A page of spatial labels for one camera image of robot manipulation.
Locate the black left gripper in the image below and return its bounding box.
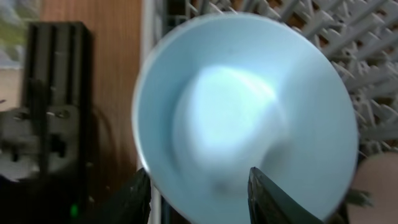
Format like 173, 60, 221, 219
1, 21, 92, 223

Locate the light blue bowl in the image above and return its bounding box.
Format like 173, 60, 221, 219
132, 13, 358, 223

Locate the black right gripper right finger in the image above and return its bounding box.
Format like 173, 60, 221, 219
248, 167, 323, 224

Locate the grey dishwasher rack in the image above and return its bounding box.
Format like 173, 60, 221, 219
142, 0, 397, 156

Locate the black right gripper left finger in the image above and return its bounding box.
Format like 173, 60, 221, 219
74, 168, 151, 224

